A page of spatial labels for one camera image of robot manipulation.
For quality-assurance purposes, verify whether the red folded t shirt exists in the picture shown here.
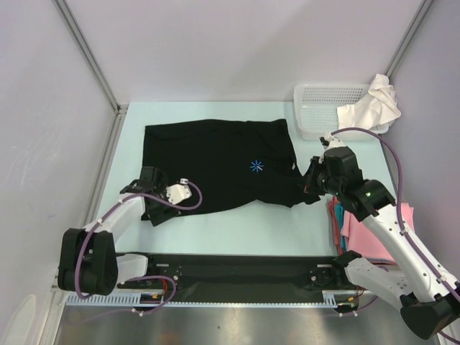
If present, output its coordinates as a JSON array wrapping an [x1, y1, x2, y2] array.
[[327, 197, 342, 255]]

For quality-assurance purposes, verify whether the pink folded t shirt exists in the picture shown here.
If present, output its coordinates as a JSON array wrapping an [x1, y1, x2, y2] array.
[[340, 203, 415, 265]]

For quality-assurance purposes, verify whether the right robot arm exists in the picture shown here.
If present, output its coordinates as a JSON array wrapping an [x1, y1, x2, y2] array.
[[304, 147, 459, 340]]

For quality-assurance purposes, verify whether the white slotted cable duct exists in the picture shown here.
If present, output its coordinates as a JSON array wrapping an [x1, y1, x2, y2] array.
[[66, 290, 360, 308]]

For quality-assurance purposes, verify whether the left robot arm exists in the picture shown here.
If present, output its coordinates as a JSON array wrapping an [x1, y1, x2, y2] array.
[[57, 167, 191, 299]]

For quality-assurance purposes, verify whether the aluminium frame rail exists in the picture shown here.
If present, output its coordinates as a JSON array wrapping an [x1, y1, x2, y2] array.
[[50, 264, 123, 293]]

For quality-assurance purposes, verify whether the white plastic basket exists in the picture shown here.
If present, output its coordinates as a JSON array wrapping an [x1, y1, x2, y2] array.
[[293, 83, 369, 141]]

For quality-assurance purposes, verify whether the black t shirt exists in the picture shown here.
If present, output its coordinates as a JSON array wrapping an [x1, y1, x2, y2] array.
[[142, 119, 320, 216]]

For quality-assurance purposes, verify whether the teal folded t shirt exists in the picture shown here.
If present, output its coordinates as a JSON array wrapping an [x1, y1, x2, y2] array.
[[332, 198, 349, 254]]

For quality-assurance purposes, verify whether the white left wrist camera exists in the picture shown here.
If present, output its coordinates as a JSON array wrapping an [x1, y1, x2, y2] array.
[[166, 178, 192, 205]]

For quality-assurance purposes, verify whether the white t shirt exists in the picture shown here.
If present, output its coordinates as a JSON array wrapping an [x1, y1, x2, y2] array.
[[337, 74, 401, 130]]

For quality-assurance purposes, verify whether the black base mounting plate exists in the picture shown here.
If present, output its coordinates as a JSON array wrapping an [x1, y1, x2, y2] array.
[[118, 254, 364, 303]]

